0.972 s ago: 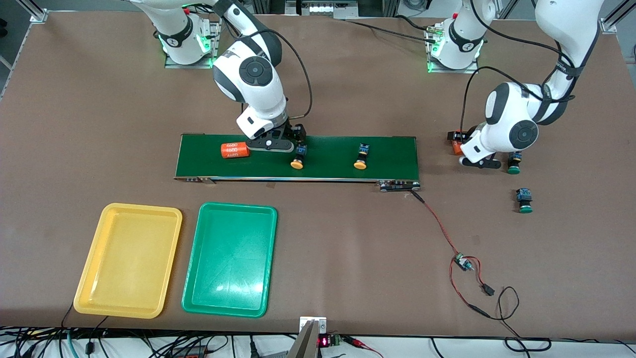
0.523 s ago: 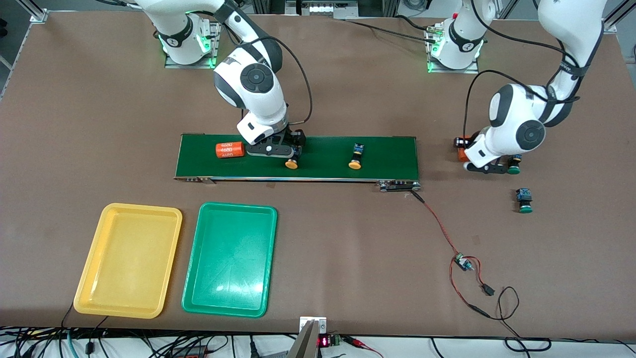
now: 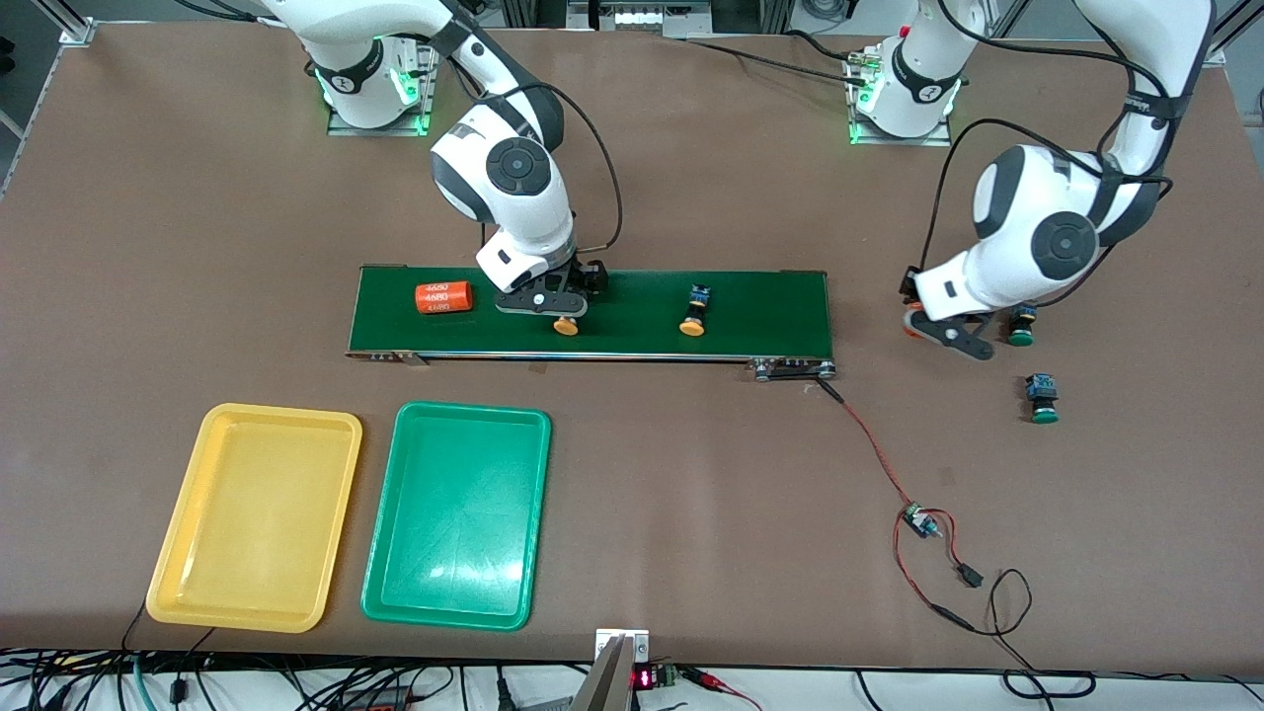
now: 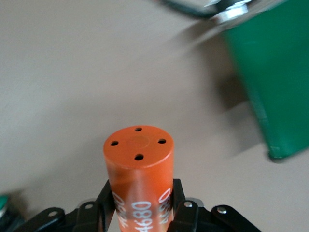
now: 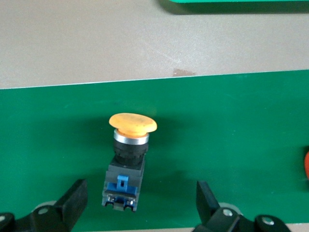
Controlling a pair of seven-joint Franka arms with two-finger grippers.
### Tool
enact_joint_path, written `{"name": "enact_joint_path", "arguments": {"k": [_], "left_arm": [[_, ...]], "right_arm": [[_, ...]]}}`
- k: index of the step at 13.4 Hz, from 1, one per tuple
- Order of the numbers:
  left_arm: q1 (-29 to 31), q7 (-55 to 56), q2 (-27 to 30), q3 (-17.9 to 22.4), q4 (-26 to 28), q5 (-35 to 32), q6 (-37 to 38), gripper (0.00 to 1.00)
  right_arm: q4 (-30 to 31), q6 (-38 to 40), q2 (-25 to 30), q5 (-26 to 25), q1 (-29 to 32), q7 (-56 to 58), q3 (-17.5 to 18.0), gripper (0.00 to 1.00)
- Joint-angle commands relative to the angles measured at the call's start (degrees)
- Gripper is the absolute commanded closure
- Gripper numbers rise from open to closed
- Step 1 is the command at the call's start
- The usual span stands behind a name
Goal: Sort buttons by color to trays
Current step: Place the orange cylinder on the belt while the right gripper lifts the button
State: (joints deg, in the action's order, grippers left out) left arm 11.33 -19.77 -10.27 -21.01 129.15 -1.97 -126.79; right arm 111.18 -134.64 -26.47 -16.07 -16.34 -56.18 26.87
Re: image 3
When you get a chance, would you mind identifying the aluminium frame profile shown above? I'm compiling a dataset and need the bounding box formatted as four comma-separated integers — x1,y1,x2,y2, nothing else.
39,0,97,46

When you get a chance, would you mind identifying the yellow plastic tray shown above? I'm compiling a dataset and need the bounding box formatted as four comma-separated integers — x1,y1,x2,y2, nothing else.
145,402,363,634

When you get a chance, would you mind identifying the black looped power cable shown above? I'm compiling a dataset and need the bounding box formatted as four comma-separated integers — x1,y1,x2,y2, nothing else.
973,568,1097,700

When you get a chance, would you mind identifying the black cable with plug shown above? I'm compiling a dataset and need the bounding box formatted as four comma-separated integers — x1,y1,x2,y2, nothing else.
170,627,216,704

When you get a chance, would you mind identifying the red black conveyor wire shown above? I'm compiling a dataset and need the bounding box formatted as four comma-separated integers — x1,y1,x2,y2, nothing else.
816,378,921,513

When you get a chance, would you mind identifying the red lead wire with connector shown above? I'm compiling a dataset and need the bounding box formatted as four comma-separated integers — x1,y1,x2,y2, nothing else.
892,509,988,633

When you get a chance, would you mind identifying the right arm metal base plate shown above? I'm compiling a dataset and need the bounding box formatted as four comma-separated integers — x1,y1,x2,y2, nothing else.
327,28,442,137

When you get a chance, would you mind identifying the red clip lead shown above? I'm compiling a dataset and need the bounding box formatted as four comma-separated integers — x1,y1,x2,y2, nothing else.
679,668,763,711

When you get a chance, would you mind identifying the white background device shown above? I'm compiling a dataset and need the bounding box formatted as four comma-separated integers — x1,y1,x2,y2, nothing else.
568,0,714,39

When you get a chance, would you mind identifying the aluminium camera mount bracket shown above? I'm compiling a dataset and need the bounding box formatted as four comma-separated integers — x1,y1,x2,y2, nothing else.
594,628,651,711

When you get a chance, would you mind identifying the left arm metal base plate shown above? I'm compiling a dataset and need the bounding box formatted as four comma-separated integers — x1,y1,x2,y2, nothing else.
846,49,954,148

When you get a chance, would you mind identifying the green plastic tray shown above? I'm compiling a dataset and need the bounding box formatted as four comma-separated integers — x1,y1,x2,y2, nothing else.
360,400,552,632

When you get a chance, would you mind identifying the black base cable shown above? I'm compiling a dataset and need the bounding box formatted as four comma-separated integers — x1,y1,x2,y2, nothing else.
681,38,875,88

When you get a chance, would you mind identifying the power strip with orange switch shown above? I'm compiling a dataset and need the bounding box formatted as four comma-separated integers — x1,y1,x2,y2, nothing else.
336,684,421,711

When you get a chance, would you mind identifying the green conveyor belt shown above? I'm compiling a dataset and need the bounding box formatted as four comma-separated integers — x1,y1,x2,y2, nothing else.
346,264,838,382

